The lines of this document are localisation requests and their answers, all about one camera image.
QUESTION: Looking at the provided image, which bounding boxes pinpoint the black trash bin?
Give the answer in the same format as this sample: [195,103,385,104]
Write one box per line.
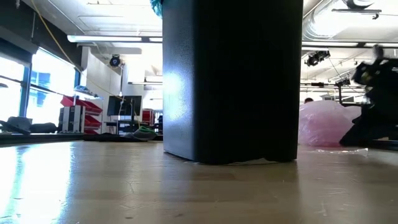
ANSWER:
[162,0,304,165]

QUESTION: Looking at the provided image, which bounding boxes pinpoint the teal plastic bin liner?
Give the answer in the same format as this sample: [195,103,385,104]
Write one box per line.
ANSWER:
[150,0,164,18]

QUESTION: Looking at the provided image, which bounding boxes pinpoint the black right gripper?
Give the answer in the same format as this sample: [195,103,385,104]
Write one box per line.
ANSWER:
[338,57,398,147]

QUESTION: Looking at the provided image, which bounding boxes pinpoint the black round spotlight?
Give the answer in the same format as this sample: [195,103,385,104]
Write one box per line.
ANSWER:
[108,54,123,68]

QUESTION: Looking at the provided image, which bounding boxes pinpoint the pink plastic bag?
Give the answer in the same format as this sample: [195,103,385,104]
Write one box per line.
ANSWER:
[298,100,363,147]

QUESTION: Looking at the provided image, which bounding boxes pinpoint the black overhead rig frame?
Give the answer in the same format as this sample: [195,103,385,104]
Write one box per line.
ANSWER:
[300,82,343,104]

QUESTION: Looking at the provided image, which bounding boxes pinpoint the red bin shelf rack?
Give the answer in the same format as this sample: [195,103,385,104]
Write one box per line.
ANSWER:
[58,95,104,135]

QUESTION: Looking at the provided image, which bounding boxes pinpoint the yellow hanging cable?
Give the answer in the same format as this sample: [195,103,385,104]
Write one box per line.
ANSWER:
[29,0,83,74]

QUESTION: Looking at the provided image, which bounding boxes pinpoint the silver ventilation duct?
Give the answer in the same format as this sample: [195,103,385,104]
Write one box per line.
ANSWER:
[303,0,354,41]

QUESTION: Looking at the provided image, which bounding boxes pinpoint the ceiling spotlight rig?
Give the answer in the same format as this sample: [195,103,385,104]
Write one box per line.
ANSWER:
[305,49,331,67]

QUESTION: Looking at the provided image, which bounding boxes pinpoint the black computer monitor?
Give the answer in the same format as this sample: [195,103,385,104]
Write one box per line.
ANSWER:
[107,95,143,118]

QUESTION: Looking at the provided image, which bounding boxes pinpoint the dark bundle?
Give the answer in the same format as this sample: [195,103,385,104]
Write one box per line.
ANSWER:
[0,116,32,135]
[29,122,59,134]

